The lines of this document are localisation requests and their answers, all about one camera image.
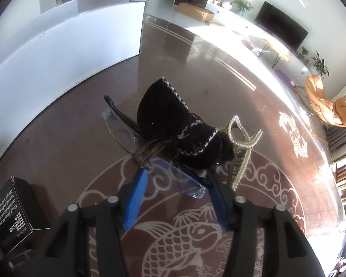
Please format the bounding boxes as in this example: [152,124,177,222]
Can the pearl hair clip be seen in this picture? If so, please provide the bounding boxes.
[226,115,263,191]

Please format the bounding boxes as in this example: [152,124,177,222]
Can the black velvet hair accessory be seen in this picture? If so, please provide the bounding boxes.
[137,76,235,170]

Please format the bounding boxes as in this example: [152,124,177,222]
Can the green potted plant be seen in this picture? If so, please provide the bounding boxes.
[232,0,254,16]

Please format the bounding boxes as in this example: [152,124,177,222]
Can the white television cabinet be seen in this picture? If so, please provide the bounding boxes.
[205,1,320,84]

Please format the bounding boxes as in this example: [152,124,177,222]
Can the large plant in white pot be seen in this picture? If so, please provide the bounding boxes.
[311,50,329,78]

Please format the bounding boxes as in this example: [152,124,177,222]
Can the black television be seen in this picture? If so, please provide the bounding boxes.
[254,1,309,51]

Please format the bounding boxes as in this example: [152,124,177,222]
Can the purple floor mat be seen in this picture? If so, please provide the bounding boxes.
[275,69,292,83]

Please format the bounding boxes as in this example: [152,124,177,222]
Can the brown hair clip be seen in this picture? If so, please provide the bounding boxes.
[131,140,165,168]

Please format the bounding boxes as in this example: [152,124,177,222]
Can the wooden bench with metal legs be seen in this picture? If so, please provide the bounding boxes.
[258,38,292,68]

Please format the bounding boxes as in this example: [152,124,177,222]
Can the small potted plant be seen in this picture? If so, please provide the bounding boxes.
[297,46,310,61]

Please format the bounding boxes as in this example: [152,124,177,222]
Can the black printed box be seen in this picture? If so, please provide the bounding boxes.
[0,176,51,262]

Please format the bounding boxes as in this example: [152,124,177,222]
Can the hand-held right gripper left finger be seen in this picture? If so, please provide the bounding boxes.
[45,169,149,277]

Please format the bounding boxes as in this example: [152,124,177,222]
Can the brown cardboard box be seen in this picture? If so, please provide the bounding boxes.
[177,2,214,22]

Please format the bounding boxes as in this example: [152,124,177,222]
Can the orange lounge chair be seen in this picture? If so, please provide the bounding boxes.
[305,74,346,127]

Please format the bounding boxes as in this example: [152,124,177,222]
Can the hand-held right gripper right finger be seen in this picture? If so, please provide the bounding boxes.
[209,169,326,277]

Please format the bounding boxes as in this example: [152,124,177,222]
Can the clear glasses with black arms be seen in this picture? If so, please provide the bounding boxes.
[102,95,206,199]

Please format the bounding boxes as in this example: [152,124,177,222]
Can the brown patterned desktop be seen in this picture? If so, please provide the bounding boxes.
[0,14,346,277]

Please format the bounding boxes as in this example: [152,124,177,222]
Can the wooden slatted chair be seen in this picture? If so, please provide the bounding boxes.
[327,123,346,197]

